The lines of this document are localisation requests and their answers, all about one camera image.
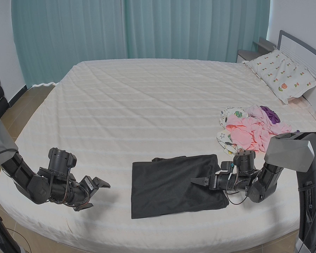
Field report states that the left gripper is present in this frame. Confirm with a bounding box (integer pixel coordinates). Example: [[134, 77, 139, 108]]
[[67, 176, 111, 212]]

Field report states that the bed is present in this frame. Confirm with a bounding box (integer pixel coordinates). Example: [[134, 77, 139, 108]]
[[0, 30, 316, 247]]

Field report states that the blue-green curtain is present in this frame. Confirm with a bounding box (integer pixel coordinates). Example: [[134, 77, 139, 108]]
[[12, 0, 127, 88], [124, 0, 272, 63]]

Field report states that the black T-shirt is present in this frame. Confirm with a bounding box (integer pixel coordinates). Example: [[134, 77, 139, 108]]
[[131, 154, 229, 219]]

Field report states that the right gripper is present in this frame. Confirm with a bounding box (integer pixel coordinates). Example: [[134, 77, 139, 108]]
[[191, 172, 229, 191]]

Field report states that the purple garment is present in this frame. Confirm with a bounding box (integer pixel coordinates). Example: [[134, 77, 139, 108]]
[[261, 106, 299, 133]]

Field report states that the white printed pillow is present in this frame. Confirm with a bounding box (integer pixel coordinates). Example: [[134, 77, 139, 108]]
[[243, 49, 316, 104]]

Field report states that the pink garment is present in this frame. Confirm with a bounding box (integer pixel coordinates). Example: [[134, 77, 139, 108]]
[[226, 105, 292, 153]]

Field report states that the grey bedside table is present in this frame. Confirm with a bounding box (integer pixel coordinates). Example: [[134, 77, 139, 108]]
[[237, 37, 276, 63]]

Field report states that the white printed garment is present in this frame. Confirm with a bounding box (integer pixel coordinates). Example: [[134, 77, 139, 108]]
[[216, 106, 248, 156]]

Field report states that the black cable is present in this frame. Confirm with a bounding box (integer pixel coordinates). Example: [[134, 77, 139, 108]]
[[6, 228, 30, 253], [226, 190, 250, 205]]

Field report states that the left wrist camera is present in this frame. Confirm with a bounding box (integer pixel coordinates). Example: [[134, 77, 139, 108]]
[[67, 153, 78, 168]]

